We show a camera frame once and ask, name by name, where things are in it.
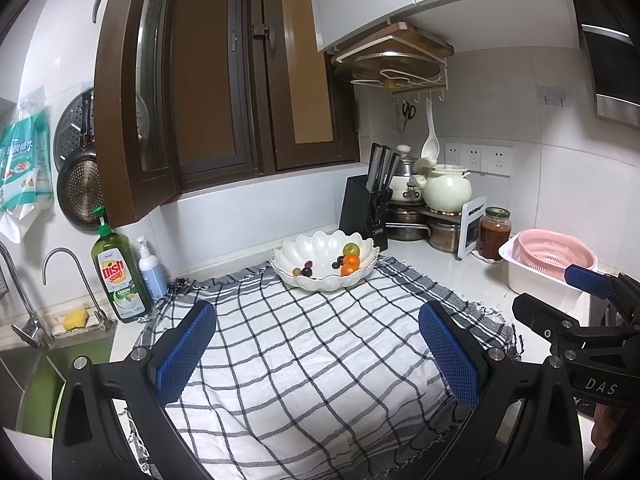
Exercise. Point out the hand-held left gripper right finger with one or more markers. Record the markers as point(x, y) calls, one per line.
point(450, 355)

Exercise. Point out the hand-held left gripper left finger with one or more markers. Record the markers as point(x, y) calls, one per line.
point(185, 350)

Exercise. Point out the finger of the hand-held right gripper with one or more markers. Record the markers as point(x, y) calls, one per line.
point(540, 317)
point(590, 281)

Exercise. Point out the orange tangerine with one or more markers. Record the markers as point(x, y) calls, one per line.
point(352, 261)
point(348, 270)

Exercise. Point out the green apple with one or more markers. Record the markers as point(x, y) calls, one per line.
point(351, 249)

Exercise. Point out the white scalloped bowl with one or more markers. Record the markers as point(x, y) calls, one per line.
point(320, 282)

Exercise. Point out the person's right hand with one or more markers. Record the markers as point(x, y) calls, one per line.
point(604, 422)

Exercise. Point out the pink colander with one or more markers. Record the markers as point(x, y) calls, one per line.
point(550, 252)

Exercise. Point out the blue pump soap bottle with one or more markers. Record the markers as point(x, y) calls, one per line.
point(152, 277)

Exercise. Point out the thin curved faucet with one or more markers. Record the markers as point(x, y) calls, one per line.
point(102, 317)

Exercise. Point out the glass jar of red sauce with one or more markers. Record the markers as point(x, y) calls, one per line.
point(494, 237)

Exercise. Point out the green dish soap bottle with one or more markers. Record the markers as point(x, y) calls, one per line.
point(120, 280)

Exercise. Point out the white plastic stand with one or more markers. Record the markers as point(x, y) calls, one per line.
point(465, 240)

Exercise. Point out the yellow sponge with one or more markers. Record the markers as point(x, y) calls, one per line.
point(76, 320)

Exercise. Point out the black white checkered cloth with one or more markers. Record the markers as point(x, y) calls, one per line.
point(300, 360)

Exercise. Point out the green plastic basin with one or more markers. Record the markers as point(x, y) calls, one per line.
point(59, 405)

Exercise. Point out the cream ceramic pot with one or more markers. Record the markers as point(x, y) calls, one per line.
point(447, 190)

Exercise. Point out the steel sink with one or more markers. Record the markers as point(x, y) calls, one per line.
point(30, 380)

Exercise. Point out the black knife block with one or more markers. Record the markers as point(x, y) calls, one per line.
point(357, 215)

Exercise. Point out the white lidded pot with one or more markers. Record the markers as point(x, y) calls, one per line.
point(400, 191)

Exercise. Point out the hanging strainer pans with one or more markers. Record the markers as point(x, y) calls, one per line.
point(80, 190)

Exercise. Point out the white ladle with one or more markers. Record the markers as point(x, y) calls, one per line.
point(429, 146)

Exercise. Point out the black range hood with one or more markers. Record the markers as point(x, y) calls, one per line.
point(612, 60)

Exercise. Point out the teal white plastic bag pack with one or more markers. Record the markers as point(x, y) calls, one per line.
point(25, 170)

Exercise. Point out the black scissors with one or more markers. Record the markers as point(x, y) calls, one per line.
point(407, 111)

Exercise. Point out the brown open window sash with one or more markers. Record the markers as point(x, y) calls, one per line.
point(115, 110)

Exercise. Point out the steel steamer plate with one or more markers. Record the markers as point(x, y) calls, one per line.
point(70, 125)

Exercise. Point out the round wooden board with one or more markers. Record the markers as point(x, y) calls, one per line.
point(365, 67)

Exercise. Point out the square wooden cutting board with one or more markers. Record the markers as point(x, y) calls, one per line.
point(410, 35)

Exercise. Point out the white wall socket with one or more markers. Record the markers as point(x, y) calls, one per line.
point(453, 154)
point(471, 157)
point(496, 161)

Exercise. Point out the clear wall hook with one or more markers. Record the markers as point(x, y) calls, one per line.
point(554, 95)

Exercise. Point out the brown window frame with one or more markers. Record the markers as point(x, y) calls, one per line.
point(260, 85)

